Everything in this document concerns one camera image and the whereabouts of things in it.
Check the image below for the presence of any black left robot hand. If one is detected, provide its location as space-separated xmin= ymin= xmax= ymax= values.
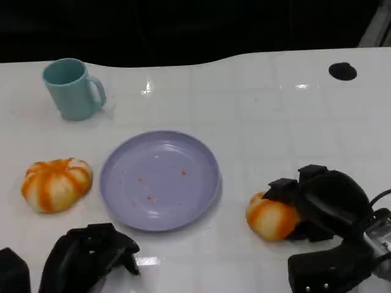
xmin=38 ymin=223 xmax=142 ymax=293

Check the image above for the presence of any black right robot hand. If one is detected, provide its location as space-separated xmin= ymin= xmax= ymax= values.
xmin=268 ymin=164 xmax=376 ymax=243

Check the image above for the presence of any orange and white bread roll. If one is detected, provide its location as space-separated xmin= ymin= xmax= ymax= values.
xmin=246 ymin=191 xmax=302 ymax=242
xmin=20 ymin=157 xmax=93 ymax=214

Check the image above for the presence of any lilac plate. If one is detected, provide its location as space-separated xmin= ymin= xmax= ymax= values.
xmin=98 ymin=130 xmax=222 ymax=233

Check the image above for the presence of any black table grommet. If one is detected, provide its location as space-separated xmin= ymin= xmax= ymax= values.
xmin=328 ymin=62 xmax=358 ymax=81

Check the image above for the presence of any pale green mug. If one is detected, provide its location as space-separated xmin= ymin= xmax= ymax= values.
xmin=42 ymin=57 xmax=108 ymax=122

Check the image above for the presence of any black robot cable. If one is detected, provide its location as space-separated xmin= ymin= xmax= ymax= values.
xmin=368 ymin=188 xmax=391 ymax=212

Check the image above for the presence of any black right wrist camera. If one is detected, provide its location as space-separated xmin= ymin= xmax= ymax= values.
xmin=288 ymin=240 xmax=382 ymax=293

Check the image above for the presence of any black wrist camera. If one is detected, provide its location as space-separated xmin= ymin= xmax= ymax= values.
xmin=288 ymin=240 xmax=382 ymax=293
xmin=0 ymin=247 xmax=31 ymax=293

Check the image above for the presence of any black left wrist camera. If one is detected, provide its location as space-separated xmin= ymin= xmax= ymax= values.
xmin=0 ymin=247 xmax=31 ymax=293

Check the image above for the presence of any grey metal frame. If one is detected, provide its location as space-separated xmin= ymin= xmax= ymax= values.
xmin=357 ymin=0 xmax=391 ymax=48

